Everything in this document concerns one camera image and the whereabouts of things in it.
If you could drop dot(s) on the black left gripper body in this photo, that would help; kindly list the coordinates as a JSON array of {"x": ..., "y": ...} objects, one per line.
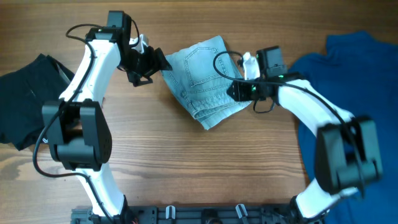
[{"x": 145, "y": 65}]

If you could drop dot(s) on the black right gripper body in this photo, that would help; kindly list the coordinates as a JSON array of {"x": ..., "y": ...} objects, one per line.
[{"x": 249, "y": 91}]

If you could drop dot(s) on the light blue denim shorts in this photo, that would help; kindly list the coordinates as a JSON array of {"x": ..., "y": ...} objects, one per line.
[{"x": 198, "y": 87}]

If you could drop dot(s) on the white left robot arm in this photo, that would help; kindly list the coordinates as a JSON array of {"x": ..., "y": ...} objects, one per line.
[{"x": 75, "y": 127}]

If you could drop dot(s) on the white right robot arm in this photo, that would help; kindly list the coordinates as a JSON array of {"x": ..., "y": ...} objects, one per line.
[{"x": 347, "y": 156}]

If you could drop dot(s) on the black garment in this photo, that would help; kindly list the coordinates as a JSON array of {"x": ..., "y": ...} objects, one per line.
[{"x": 23, "y": 94}]

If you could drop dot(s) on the blue shirt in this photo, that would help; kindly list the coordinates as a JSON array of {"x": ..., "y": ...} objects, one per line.
[{"x": 359, "y": 73}]

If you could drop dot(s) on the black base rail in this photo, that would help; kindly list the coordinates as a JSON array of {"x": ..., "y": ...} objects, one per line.
[{"x": 266, "y": 214}]

